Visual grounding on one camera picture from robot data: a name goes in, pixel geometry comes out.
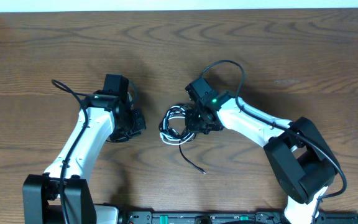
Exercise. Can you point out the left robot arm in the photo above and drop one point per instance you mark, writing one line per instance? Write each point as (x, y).
(41, 197)

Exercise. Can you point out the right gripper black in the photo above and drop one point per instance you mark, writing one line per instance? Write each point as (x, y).
(191, 125)

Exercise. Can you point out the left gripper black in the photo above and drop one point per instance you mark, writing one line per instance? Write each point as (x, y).
(141, 125)

